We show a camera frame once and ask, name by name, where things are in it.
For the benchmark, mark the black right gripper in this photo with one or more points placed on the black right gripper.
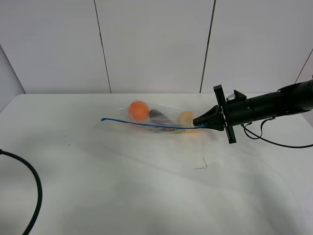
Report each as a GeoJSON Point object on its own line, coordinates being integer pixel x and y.
{"type": "Point", "coordinates": [232, 115]}

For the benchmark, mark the clear zip bag blue seal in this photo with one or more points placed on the clear zip bag blue seal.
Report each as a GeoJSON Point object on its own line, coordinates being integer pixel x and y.
{"type": "Point", "coordinates": [119, 120]}

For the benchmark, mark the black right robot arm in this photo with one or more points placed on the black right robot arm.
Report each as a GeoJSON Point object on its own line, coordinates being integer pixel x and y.
{"type": "Point", "coordinates": [290, 100]}

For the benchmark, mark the yellow lemon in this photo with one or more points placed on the yellow lemon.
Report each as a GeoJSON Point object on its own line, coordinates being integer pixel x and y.
{"type": "Point", "coordinates": [186, 120]}

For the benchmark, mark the purple eggplant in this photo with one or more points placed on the purple eggplant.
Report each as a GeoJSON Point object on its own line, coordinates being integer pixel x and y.
{"type": "Point", "coordinates": [158, 118]}

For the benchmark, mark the orange fruit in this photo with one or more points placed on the orange fruit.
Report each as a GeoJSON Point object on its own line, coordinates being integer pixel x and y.
{"type": "Point", "coordinates": [139, 111]}

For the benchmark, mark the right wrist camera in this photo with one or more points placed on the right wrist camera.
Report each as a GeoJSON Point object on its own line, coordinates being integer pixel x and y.
{"type": "Point", "coordinates": [235, 97]}

